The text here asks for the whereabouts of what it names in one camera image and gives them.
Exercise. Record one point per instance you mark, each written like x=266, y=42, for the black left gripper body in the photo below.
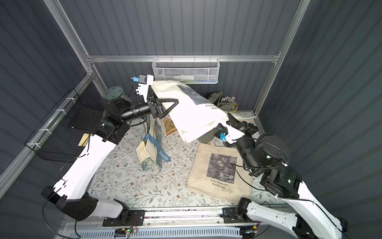
x=153, y=107

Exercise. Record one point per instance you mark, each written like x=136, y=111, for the cream tote bag front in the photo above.
x=194, y=115

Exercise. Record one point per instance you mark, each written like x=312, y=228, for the olive green canvas bag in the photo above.
x=215, y=99

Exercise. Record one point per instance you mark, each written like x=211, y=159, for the cream tote with purple print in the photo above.
x=217, y=172

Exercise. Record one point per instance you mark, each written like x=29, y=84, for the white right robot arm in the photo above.
x=267, y=157

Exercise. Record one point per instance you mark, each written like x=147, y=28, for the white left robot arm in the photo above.
x=69, y=194

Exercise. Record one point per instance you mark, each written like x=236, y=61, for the yellow pencil cup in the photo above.
x=234, y=107

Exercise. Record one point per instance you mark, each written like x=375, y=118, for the white tube in basket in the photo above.
x=184, y=78

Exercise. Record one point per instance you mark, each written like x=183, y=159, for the bundle of pencils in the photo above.
x=227, y=99

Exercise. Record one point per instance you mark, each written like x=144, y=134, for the cream tote blue print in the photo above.
x=150, y=152

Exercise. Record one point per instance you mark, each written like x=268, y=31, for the black notebook in basket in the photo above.
x=85, y=118

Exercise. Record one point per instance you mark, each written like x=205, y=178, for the yellow sticky notepad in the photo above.
x=84, y=140

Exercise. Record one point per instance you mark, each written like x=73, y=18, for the cream tote yellow handles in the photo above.
x=169, y=126

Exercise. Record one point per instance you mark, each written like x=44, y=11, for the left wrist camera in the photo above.
x=144, y=83

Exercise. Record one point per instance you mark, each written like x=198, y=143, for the white wire wall basket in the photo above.
x=205, y=72

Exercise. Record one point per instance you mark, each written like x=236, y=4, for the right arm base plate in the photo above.
x=231, y=215

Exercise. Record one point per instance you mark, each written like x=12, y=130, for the black wire wall basket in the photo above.
x=54, y=140

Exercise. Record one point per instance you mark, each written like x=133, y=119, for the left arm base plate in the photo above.
x=127, y=218

